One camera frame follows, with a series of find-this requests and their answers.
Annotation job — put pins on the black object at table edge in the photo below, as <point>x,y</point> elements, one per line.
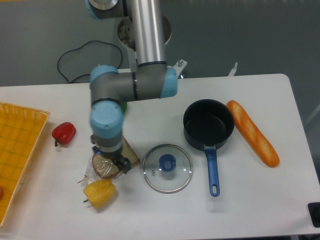
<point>314,212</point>

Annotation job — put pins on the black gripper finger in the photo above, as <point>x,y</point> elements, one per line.
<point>124,164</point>

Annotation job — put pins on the toast slice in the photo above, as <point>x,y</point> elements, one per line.
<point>99,167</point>

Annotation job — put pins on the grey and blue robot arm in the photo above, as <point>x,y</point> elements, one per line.
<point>151,78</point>

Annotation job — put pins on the yellow bell pepper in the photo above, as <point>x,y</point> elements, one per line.
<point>99,192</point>

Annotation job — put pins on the yellow plastic basket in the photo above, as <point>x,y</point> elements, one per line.
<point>20,130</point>

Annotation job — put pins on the orange baguette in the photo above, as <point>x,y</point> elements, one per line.
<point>253,136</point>

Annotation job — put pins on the glass lid with blue knob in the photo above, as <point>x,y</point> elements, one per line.
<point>167,168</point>

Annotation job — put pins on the white table bracket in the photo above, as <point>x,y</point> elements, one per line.
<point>233,70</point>

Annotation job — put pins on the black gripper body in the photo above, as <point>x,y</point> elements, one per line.
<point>112,156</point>

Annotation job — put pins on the black saucepan with blue handle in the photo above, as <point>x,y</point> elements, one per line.
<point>207,125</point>

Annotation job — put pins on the green bell pepper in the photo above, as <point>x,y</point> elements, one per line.
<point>124,106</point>

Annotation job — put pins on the red bell pepper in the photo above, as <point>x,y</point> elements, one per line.
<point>63,133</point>

